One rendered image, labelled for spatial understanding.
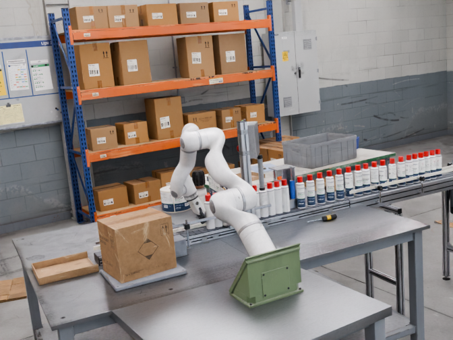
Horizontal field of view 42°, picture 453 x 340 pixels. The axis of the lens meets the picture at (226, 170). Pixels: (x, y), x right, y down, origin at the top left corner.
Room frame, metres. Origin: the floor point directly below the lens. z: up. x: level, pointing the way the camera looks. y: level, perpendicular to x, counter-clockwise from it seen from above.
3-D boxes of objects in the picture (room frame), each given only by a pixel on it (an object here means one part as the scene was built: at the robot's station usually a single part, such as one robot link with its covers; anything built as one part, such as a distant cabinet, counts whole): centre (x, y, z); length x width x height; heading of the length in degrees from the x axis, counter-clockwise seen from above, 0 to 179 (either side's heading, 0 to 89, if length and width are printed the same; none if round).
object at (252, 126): (3.32, -0.14, 1.38); 0.17 x 0.10 x 0.19; 170
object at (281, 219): (3.35, -0.01, 0.85); 1.65 x 0.11 x 0.05; 115
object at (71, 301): (3.39, 0.15, 0.82); 2.10 x 1.50 x 0.02; 115
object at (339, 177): (3.69, -0.72, 0.98); 0.05 x 0.05 x 0.20
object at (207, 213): (3.29, 0.12, 0.98); 0.05 x 0.05 x 0.20
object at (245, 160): (3.24, -0.11, 1.16); 0.04 x 0.04 x 0.67; 25
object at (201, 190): (3.57, 0.18, 1.03); 0.09 x 0.09 x 0.30
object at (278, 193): (3.49, -0.30, 0.98); 0.05 x 0.05 x 0.20
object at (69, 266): (2.93, 0.90, 0.85); 0.30 x 0.26 x 0.04; 115
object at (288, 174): (3.61, -0.35, 1.01); 0.14 x 0.13 x 0.26; 115
